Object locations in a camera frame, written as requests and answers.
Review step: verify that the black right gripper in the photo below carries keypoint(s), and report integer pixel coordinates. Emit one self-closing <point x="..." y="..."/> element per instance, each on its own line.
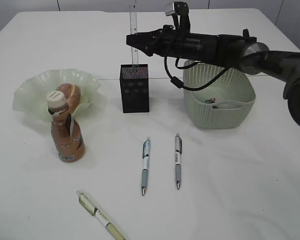
<point x="190" y="46"/>

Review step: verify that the clear plastic ruler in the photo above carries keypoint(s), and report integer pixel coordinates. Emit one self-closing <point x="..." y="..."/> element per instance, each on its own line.
<point x="133" y="31"/>

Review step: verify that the grey black click pen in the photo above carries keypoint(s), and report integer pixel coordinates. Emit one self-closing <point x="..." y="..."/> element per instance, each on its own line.
<point x="177" y="160"/>

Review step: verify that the blue grey click pen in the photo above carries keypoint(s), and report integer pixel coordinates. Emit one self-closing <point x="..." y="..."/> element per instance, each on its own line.
<point x="146" y="147"/>

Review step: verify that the brown coffee drink bottle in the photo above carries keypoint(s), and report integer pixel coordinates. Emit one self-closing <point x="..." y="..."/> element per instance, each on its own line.
<point x="65" y="130"/>

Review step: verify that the white green pen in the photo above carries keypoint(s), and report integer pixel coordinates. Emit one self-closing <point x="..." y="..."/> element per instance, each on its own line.
<point x="95" y="212"/>

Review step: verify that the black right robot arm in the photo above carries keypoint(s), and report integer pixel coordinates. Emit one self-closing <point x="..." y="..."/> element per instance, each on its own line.
<point x="241" y="52"/>

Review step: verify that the black mesh pen holder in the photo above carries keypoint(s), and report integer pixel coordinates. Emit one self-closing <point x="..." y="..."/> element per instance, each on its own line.
<point x="134" y="87"/>

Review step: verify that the sugared bread bun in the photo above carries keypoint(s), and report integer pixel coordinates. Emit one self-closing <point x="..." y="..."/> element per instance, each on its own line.
<point x="72" y="94"/>

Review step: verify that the light green woven basket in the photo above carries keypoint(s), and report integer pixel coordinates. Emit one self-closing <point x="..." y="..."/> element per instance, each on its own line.
<point x="234" y="95"/>

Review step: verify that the green ruffled glass plate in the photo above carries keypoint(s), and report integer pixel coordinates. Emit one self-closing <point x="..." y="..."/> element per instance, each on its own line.
<point x="30" y="96"/>

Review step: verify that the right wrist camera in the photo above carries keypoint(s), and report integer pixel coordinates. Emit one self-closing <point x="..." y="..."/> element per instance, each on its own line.
<point x="178" y="8"/>

